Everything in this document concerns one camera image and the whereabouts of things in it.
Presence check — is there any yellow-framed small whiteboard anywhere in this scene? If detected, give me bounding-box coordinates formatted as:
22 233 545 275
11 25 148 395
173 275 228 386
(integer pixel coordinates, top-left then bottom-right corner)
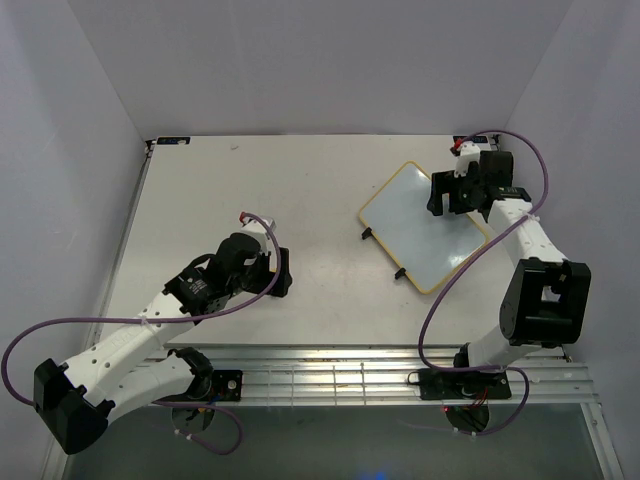
358 161 489 294

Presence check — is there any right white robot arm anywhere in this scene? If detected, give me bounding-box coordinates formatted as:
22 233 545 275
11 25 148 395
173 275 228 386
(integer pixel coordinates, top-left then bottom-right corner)
427 141 591 397

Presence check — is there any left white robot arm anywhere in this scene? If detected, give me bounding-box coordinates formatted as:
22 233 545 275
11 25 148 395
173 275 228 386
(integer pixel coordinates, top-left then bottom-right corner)
33 221 292 454

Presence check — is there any blue corner label right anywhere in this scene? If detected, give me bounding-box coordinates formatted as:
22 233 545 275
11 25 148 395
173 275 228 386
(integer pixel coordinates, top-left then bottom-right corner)
453 135 489 144

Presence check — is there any blue corner label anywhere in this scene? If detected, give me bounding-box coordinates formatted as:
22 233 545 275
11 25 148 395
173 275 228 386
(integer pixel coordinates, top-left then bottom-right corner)
156 136 191 146
453 135 489 144

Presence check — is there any blue corner label left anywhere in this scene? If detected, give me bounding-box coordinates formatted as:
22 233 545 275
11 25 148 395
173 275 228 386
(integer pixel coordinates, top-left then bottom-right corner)
156 136 191 146

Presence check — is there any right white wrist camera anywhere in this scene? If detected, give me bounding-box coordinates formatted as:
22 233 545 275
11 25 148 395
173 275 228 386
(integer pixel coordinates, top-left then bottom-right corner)
451 139 481 178

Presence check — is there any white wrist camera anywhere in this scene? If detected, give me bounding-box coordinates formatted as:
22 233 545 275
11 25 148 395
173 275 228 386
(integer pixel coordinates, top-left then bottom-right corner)
451 139 481 178
239 212 276 241

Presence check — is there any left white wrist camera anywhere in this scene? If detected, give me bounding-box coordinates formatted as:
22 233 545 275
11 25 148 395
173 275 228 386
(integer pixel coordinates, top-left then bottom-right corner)
239 212 276 241

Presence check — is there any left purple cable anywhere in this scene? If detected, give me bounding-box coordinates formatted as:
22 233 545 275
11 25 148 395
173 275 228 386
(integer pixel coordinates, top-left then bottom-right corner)
0 213 281 456

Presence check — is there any purple cable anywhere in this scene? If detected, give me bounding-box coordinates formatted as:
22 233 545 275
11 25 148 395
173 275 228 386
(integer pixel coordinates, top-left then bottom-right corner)
399 130 551 437
0 213 281 456

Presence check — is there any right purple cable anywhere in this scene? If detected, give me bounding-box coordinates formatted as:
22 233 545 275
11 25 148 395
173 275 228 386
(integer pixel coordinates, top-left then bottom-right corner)
399 130 551 437

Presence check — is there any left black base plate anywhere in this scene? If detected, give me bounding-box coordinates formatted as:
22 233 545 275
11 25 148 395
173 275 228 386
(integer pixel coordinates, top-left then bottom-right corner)
186 370 244 403

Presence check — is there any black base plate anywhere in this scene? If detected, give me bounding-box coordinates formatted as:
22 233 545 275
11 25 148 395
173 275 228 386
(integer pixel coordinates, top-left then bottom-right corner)
186 370 244 403
407 368 512 400

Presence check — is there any aluminium rail frame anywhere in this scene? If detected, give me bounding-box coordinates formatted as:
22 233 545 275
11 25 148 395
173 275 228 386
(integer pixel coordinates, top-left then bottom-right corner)
57 344 599 409

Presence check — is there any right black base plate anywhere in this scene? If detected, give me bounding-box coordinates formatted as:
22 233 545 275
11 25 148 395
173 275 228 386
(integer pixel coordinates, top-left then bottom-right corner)
407 368 512 400

